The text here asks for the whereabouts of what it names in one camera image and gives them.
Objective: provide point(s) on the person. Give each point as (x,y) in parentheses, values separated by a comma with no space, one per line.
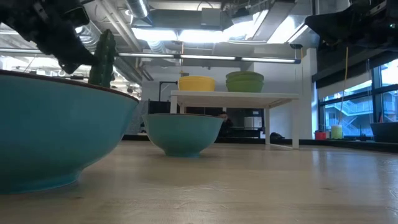
(224,119)

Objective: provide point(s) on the white box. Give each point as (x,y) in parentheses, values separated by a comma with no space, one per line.
(252,122)

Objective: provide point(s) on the white perforated metal rack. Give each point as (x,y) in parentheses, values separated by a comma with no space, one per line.
(233,98)

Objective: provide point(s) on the black aluminium frame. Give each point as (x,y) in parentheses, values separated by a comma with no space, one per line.
(342,143)

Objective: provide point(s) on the yellow-green cup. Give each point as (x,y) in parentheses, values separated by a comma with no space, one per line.
(336,132)

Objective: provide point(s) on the teal floral ceramic bowl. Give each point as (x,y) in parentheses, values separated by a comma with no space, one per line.
(56,130)
(182,133)

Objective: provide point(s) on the green cactus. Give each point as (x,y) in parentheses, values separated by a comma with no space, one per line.
(104,62)

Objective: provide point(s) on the yellow plastic bowl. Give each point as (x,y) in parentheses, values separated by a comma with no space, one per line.
(196,84)

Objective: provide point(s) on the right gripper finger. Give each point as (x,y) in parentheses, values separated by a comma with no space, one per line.
(332,25)

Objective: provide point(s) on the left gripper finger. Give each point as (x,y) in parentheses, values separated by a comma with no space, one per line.
(71,56)

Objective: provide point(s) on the black bin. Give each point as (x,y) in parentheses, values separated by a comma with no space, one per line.
(385,132)

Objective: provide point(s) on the red bucket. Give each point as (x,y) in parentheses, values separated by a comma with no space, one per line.
(320,135)

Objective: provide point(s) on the long ceiling light fixture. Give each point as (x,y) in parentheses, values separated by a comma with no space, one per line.
(205,57)

